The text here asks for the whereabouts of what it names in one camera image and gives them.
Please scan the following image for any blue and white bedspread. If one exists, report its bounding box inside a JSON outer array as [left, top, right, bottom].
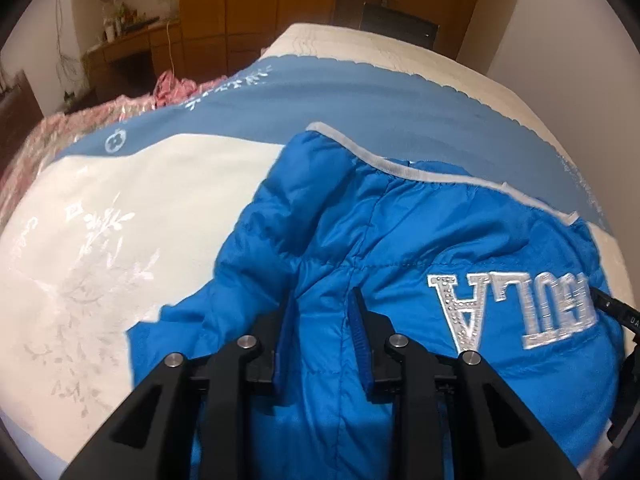
[[1, 24, 634, 479]]

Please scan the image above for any wooden desk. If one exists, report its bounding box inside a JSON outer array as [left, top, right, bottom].
[[82, 21, 186, 103]]

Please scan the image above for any black chair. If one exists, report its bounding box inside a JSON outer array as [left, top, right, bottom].
[[359, 3, 438, 50]]

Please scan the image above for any blue puffer jacket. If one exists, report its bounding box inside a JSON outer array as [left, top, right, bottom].
[[128, 125, 624, 479]]

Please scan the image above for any pink floral quilt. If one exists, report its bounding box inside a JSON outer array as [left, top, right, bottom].
[[1, 70, 226, 226]]

